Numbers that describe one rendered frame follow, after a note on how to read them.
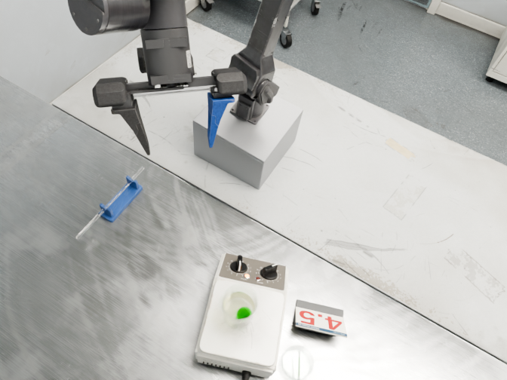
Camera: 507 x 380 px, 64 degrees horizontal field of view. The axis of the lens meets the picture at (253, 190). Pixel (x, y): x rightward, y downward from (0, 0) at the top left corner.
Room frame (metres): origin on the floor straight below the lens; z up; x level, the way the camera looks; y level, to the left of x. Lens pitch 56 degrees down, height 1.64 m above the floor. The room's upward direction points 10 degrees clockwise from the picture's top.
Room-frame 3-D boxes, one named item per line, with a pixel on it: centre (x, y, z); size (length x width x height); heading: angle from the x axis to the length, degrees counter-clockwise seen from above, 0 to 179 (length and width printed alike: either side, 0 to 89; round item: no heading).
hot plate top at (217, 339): (0.19, -0.02, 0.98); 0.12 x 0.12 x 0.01; 87
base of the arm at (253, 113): (0.63, 0.04, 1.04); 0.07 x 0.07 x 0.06; 69
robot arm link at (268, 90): (0.62, 0.03, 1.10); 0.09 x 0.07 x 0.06; 55
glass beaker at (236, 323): (0.20, -0.01, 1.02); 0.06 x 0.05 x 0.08; 107
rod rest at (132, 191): (0.42, 0.27, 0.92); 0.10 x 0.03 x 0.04; 159
